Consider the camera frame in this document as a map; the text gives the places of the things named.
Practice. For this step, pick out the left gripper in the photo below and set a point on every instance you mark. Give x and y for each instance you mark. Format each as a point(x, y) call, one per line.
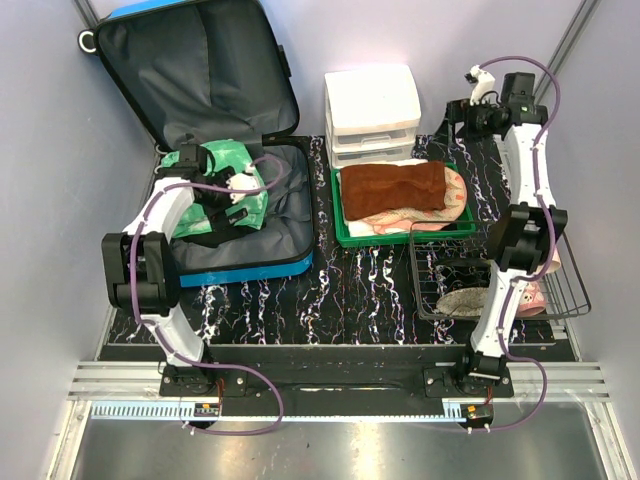
point(218, 218)

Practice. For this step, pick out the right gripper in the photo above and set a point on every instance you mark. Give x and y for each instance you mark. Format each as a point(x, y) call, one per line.
point(457, 111)

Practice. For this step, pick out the green white patterned garment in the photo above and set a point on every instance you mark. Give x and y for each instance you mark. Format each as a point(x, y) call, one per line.
point(227, 157)

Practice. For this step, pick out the pink mesh patterned pouch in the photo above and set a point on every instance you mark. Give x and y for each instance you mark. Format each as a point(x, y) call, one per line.
point(407, 219)

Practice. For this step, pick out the brown suede cloth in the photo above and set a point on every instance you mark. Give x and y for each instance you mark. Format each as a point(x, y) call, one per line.
point(370, 189)

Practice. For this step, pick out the blue fish-print suitcase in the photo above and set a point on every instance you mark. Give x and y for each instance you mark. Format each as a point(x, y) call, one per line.
point(199, 71)

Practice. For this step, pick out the white towel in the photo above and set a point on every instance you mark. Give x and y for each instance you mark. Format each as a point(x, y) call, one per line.
point(360, 228)

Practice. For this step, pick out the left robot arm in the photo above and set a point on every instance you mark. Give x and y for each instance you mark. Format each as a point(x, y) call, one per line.
point(193, 189)

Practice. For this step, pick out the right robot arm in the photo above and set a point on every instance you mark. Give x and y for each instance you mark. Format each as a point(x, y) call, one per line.
point(521, 243)

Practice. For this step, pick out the green plastic tray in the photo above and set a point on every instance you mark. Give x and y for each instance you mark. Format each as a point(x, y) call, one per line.
point(464, 226)

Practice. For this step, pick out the white plastic drawer unit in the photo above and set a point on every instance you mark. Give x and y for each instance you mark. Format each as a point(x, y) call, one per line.
point(371, 115)

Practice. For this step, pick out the speckled grey plate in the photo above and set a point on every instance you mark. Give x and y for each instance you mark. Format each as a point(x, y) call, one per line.
point(464, 302)

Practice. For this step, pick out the pink patterned cup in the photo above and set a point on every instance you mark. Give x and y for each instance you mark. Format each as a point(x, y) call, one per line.
point(532, 301)

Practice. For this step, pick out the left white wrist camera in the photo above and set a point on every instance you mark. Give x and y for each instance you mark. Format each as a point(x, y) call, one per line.
point(247, 182)

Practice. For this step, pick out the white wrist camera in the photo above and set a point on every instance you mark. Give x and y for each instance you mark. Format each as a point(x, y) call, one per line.
point(482, 82)
point(247, 182)

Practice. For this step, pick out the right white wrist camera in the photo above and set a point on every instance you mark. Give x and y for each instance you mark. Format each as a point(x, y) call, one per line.
point(482, 82)

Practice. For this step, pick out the black wire basket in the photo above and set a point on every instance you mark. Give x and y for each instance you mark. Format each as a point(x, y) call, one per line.
point(439, 267)

